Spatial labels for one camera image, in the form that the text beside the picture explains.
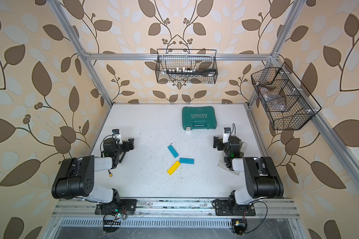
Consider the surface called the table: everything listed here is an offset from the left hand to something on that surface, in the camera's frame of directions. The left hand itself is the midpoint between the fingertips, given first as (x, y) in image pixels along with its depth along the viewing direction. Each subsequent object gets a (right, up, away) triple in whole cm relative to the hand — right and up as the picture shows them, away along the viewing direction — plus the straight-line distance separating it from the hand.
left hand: (125, 138), depth 94 cm
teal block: (+30, -8, 0) cm, 32 cm away
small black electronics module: (+65, -39, -23) cm, 79 cm away
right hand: (+63, +1, 0) cm, 63 cm away
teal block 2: (+40, -13, -5) cm, 42 cm away
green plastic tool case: (+47, +13, +11) cm, 50 cm away
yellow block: (+31, -17, -7) cm, 36 cm away
